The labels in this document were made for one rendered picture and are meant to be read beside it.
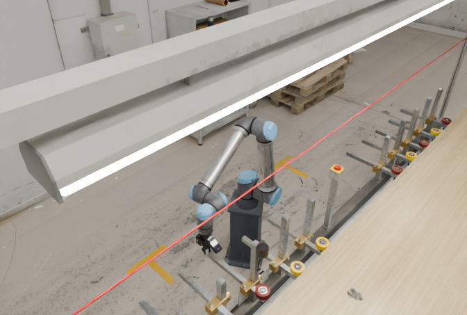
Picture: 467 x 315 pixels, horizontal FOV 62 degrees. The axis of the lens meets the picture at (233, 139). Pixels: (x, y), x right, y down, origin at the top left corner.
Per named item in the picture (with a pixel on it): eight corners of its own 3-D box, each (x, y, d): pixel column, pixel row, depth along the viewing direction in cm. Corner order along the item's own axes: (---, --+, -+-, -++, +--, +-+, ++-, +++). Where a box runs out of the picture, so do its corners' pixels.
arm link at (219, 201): (213, 188, 232) (200, 199, 224) (229, 195, 227) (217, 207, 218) (214, 199, 237) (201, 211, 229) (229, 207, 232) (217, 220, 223)
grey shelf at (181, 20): (176, 132, 504) (165, 10, 418) (225, 108, 558) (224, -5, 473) (199, 146, 478) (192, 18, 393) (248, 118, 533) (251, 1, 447)
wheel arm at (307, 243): (266, 222, 264) (267, 217, 261) (269, 219, 266) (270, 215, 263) (321, 258, 238) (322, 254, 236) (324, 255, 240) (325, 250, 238)
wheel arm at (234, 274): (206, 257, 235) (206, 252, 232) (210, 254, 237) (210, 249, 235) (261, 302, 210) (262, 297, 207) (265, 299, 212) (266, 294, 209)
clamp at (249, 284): (239, 291, 215) (239, 286, 213) (256, 277, 224) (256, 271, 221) (247, 297, 212) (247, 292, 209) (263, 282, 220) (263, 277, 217)
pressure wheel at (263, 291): (251, 302, 213) (251, 289, 206) (260, 293, 217) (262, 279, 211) (263, 311, 208) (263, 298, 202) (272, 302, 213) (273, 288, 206)
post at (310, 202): (299, 252, 258) (307, 198, 231) (303, 249, 260) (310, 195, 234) (304, 256, 256) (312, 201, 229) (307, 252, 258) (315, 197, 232)
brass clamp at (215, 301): (204, 310, 195) (203, 304, 193) (223, 293, 203) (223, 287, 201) (212, 318, 192) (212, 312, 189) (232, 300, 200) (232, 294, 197)
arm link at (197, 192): (241, 108, 256) (183, 193, 230) (257, 113, 251) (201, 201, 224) (244, 118, 266) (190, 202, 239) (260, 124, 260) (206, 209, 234)
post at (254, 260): (249, 299, 227) (251, 242, 200) (252, 295, 229) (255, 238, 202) (253, 302, 225) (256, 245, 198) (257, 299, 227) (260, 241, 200)
